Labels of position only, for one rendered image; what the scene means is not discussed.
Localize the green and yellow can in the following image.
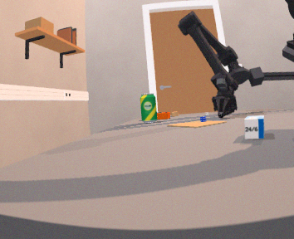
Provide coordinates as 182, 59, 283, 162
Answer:
140, 93, 157, 123

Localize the small white and blue box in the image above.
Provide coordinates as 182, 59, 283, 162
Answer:
244, 115, 265, 139

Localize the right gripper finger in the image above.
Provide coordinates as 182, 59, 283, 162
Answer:
223, 98, 232, 117
216, 99, 223, 114

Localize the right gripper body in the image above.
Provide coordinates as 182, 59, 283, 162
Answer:
212, 95, 238, 113

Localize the orange flat mat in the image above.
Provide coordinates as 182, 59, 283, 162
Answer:
168, 121, 227, 128

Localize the orange digital multimeter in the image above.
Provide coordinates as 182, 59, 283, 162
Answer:
157, 112, 170, 120

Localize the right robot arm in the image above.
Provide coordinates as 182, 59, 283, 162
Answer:
178, 11, 242, 96

